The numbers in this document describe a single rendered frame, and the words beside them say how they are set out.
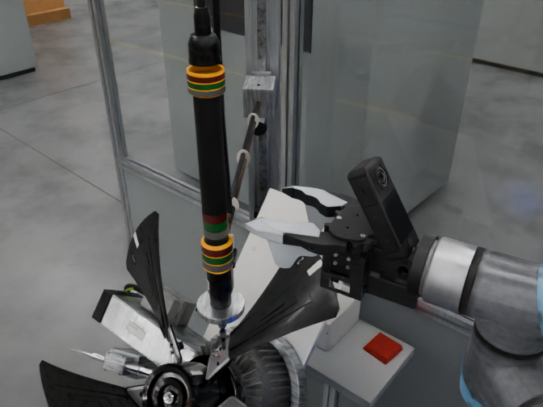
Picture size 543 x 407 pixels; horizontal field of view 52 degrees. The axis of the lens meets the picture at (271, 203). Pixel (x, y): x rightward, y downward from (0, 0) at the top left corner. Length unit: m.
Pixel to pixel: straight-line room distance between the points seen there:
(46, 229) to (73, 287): 0.65
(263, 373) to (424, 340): 0.66
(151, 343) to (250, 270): 0.27
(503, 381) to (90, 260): 2.99
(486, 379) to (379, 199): 0.22
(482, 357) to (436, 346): 1.00
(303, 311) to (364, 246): 0.33
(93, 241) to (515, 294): 3.18
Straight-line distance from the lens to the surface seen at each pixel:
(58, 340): 2.99
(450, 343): 1.62
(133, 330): 1.32
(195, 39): 0.63
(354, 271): 0.63
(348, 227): 0.63
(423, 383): 1.77
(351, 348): 1.61
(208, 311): 0.82
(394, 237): 0.61
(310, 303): 0.92
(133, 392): 1.14
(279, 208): 1.27
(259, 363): 1.13
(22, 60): 6.69
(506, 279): 0.60
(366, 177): 0.59
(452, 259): 0.60
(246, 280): 1.28
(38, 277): 3.42
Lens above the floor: 2.02
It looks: 32 degrees down
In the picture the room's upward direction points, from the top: straight up
